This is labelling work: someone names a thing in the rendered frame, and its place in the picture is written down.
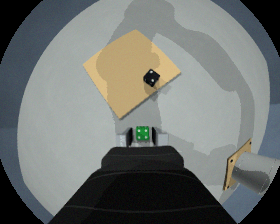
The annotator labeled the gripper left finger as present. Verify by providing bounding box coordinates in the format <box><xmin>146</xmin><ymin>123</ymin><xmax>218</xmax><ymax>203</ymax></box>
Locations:
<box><xmin>116</xmin><ymin>127</ymin><xmax>133</xmax><ymax>147</ymax></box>

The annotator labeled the tan square mat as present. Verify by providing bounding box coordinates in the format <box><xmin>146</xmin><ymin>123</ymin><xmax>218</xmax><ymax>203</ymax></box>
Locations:
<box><xmin>83</xmin><ymin>29</ymin><xmax>181</xmax><ymax>119</ymax></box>

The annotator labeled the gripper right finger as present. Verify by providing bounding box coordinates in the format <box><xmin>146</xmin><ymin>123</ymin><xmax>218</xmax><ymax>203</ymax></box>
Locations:
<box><xmin>152</xmin><ymin>127</ymin><xmax>168</xmax><ymax>146</ymax></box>

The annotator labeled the green die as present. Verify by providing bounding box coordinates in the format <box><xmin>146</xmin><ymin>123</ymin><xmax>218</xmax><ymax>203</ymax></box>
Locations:
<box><xmin>136</xmin><ymin>126</ymin><xmax>149</xmax><ymax>140</ymax></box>

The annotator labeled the black die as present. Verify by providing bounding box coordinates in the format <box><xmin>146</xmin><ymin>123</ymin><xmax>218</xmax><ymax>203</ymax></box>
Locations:
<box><xmin>143</xmin><ymin>69</ymin><xmax>160</xmax><ymax>87</ymax></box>

